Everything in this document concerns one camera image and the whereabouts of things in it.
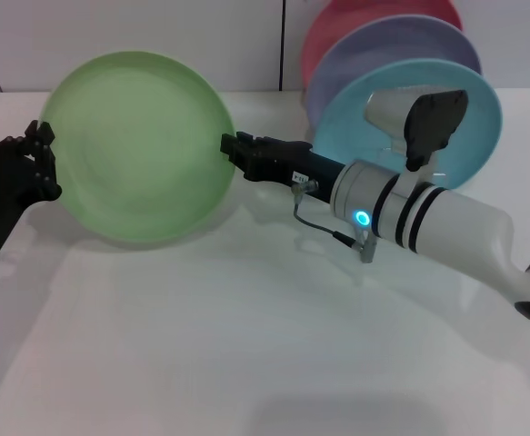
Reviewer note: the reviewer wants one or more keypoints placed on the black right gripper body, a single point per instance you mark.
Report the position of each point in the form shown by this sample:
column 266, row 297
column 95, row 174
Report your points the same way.
column 292, row 168

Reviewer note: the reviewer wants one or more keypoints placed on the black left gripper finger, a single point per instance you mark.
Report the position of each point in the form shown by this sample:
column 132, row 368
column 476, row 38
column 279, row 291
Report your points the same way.
column 44, row 172

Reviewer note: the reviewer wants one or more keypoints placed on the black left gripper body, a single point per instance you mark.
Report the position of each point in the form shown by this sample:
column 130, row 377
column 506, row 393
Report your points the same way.
column 1, row 191

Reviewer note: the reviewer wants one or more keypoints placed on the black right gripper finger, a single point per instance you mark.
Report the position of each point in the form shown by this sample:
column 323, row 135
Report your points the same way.
column 229, row 147
column 248, row 136

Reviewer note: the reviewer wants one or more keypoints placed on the green plate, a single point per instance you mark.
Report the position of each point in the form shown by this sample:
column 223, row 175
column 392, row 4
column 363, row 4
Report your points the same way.
column 137, row 150

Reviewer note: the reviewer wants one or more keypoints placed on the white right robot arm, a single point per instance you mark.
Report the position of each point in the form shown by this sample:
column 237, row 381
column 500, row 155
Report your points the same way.
column 451, row 227

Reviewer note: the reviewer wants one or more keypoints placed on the light blue plate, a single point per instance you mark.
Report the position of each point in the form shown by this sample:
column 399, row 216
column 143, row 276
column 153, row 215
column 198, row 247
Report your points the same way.
column 346, row 118

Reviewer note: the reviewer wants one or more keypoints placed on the red plate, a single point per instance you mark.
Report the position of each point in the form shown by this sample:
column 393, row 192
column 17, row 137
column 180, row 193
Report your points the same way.
column 337, row 22

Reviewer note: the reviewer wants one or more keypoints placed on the purple plate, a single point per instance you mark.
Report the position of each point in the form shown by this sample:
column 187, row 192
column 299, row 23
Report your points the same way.
column 382, row 50

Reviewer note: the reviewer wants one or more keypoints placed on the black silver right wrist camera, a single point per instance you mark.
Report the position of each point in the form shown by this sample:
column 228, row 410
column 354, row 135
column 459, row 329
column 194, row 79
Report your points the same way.
column 432, row 122

